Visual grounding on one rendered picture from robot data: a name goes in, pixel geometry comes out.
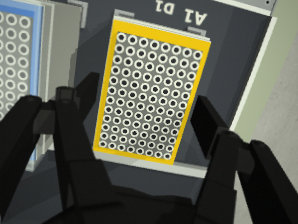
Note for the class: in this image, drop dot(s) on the yellow tip rack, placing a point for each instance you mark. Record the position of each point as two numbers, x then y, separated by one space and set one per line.
150 80

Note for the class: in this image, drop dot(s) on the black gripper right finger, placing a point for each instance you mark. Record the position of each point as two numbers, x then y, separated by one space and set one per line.
270 196

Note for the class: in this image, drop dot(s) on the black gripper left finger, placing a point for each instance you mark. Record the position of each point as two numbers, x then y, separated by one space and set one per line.
83 179

